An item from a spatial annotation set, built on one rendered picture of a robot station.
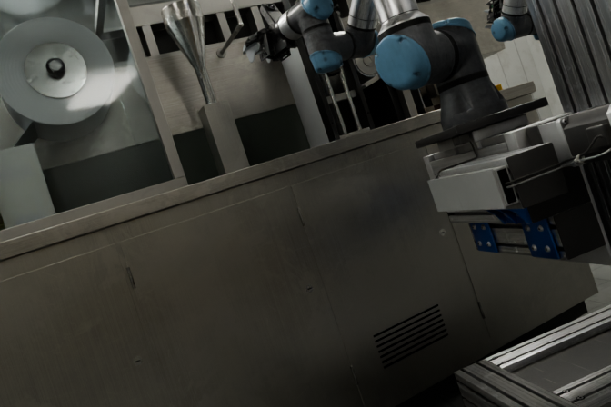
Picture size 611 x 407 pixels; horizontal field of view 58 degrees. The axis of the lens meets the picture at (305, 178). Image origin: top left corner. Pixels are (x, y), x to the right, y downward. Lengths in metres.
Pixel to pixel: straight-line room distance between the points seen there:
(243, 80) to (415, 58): 1.22
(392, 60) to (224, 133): 0.87
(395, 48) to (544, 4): 0.31
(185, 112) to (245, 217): 0.75
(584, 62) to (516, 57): 4.30
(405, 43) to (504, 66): 4.27
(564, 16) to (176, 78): 1.45
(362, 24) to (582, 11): 0.54
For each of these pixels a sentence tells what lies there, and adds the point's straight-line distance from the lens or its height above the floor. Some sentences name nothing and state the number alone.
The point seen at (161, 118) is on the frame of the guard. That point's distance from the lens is 1.58.
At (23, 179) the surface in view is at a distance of 1.55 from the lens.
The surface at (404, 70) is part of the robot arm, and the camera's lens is 1.17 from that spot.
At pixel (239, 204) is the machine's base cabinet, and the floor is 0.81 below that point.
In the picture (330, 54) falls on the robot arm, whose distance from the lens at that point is 1.40.
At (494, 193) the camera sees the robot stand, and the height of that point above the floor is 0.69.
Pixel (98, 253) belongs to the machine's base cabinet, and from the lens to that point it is 1.48.
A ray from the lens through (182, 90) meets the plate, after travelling 2.20.
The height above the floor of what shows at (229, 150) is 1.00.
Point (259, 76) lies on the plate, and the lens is 2.29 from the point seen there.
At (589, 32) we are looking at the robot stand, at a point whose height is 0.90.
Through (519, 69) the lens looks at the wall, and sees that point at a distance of 5.48.
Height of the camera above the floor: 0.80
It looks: 1 degrees up
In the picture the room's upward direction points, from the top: 19 degrees counter-clockwise
